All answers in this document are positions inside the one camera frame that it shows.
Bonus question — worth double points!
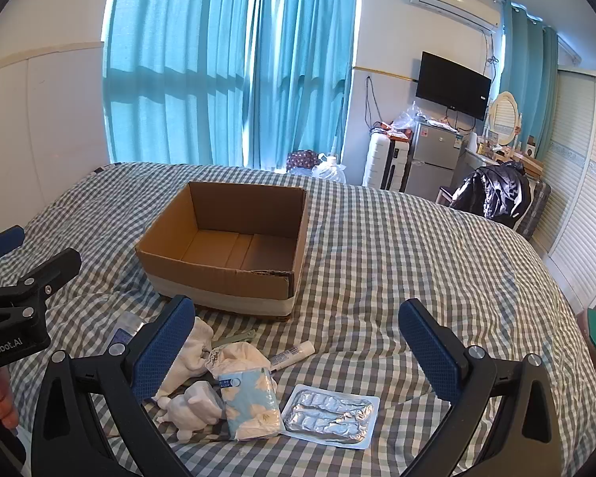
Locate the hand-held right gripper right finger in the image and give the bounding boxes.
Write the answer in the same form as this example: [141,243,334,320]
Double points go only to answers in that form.
[398,298,564,477]

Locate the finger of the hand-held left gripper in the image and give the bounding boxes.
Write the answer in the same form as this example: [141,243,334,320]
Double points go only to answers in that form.
[0,225,25,271]
[0,247,83,319]

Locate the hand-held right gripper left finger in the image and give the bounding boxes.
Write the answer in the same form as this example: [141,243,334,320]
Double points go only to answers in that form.
[31,295,197,477]

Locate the pale green clip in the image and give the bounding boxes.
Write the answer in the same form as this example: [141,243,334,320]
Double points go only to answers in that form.
[209,329,256,346]

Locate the white cloth toy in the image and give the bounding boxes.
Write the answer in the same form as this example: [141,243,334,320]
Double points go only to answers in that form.
[154,380,229,442]

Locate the brown cardboard box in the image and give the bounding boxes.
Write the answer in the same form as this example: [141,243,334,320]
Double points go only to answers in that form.
[135,181,309,321]

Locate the floral tissue packet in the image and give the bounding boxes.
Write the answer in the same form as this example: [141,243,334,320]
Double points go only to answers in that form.
[217,366,286,442]

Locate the silver blister pack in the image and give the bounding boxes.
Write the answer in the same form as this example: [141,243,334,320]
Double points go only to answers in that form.
[281,384,381,451]

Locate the white tube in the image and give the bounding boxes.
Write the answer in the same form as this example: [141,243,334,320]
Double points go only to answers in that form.
[268,340,315,371]

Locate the person's left hand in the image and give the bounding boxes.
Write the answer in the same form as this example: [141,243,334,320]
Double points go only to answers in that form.
[0,368,19,429]

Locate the green checked bed blanket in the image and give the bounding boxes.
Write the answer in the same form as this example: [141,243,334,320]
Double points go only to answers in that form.
[0,161,596,477]

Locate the black jacket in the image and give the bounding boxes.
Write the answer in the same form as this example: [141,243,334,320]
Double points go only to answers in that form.
[449,163,532,229]

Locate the silver small fridge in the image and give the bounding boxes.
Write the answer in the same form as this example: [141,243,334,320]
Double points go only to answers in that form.
[402,122,465,202]

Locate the white suitcase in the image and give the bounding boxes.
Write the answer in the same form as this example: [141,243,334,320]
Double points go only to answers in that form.
[362,132,410,192]

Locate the white dressing table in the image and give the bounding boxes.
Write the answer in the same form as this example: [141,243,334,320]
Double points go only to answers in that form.
[464,146,544,180]

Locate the clear water jug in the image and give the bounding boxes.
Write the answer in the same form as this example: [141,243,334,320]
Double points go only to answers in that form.
[312,155,347,184]

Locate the orange packets on suitcase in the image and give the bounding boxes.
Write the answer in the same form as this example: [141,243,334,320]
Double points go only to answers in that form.
[377,122,413,142]

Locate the white slatted wardrobe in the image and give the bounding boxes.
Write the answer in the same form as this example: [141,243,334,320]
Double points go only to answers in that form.
[531,67,596,309]

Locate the dark patterned bag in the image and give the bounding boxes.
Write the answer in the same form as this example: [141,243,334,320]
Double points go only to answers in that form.
[286,150,323,172]

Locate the clear plastic bag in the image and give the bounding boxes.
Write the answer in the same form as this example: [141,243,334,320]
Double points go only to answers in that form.
[392,102,420,132]

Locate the oval white mirror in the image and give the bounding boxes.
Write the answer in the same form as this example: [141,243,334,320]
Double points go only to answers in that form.
[487,91,522,147]

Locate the wide teal curtain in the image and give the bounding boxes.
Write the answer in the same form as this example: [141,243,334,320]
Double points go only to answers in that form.
[102,0,264,166]

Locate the teal curtain beside wardrobe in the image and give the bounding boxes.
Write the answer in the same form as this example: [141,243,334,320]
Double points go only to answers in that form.
[497,0,559,160]

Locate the narrow teal curtain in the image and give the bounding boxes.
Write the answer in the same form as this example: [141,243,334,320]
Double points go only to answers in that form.
[243,0,361,175]

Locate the white air conditioner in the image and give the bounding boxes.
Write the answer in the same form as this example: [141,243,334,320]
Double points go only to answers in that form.
[410,0,502,31]

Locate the hanging wall cable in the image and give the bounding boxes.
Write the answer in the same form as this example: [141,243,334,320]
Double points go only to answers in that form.
[365,74,383,130]

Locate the black wall television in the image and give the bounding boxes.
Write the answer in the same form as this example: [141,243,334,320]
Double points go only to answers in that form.
[416,51,492,121]

